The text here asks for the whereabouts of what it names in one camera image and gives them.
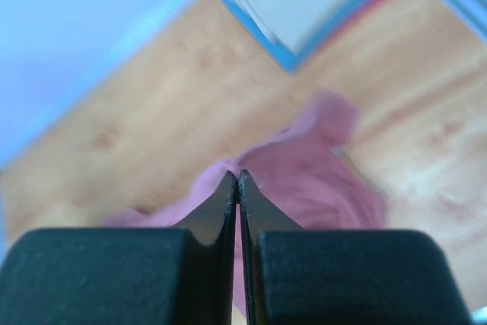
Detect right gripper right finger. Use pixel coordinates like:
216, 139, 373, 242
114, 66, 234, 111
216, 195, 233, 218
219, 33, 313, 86
239, 171, 473, 324

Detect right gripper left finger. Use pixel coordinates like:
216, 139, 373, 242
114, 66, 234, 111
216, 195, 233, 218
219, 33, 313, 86
1, 173, 237, 324

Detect pink t shirt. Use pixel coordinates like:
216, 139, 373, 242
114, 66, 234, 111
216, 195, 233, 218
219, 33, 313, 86
102, 89, 387, 314

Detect folded grey-blue t shirt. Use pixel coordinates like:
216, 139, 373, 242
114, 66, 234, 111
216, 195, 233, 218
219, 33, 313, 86
222, 0, 381, 74

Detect folded red t shirt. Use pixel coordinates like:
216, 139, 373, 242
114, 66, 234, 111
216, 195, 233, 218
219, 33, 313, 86
318, 0, 384, 47

